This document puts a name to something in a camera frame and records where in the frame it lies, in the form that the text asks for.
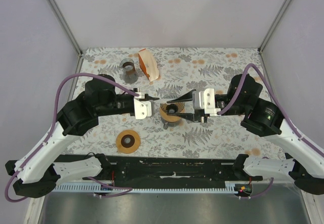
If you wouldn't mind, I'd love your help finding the glass coffee server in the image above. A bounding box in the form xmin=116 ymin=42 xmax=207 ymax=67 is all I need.
xmin=161 ymin=118 xmax=182 ymax=130

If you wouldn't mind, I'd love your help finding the ribbed glass dripper cone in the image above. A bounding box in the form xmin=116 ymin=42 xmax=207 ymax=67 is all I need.
xmin=160 ymin=102 xmax=185 ymax=114

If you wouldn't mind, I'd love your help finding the wooden dripper ring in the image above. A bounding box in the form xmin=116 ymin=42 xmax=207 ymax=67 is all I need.
xmin=115 ymin=129 xmax=141 ymax=155
xmin=158 ymin=107 xmax=186 ymax=122

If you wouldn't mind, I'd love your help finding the white paper coffee filter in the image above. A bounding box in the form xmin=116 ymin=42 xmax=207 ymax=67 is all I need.
xmin=156 ymin=98 xmax=171 ymax=103

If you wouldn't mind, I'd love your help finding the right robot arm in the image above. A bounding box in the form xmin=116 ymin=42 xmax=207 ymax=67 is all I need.
xmin=167 ymin=74 xmax=323 ymax=195

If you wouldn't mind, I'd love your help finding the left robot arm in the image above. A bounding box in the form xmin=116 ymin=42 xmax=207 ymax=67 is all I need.
xmin=5 ymin=73 xmax=157 ymax=201

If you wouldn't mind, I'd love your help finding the floral table mat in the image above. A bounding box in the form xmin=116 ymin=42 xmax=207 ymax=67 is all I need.
xmin=64 ymin=48 xmax=285 ymax=159

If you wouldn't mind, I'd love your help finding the glass carafe brown band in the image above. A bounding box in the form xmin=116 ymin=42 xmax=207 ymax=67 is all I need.
xmin=119 ymin=58 xmax=138 ymax=84

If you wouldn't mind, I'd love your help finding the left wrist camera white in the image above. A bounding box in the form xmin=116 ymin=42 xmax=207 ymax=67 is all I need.
xmin=133 ymin=87 xmax=155 ymax=120

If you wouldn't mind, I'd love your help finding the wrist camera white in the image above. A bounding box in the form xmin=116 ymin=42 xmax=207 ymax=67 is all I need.
xmin=133 ymin=87 xmax=155 ymax=120
xmin=192 ymin=88 xmax=221 ymax=117

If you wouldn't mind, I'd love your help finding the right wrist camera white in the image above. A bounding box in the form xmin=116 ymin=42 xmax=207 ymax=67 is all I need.
xmin=192 ymin=88 xmax=221 ymax=117

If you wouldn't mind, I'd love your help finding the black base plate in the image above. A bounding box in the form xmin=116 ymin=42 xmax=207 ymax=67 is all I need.
xmin=47 ymin=154 xmax=263 ymax=188

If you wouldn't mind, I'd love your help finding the white cable duct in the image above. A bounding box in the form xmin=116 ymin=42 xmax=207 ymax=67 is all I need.
xmin=53 ymin=182 xmax=238 ymax=194

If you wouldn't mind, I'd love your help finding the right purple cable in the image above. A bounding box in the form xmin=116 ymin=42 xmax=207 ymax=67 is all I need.
xmin=217 ymin=63 xmax=324 ymax=200

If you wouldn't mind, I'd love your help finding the aluminium frame rail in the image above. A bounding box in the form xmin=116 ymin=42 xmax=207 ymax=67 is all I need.
xmin=47 ymin=0 xmax=83 ymax=56

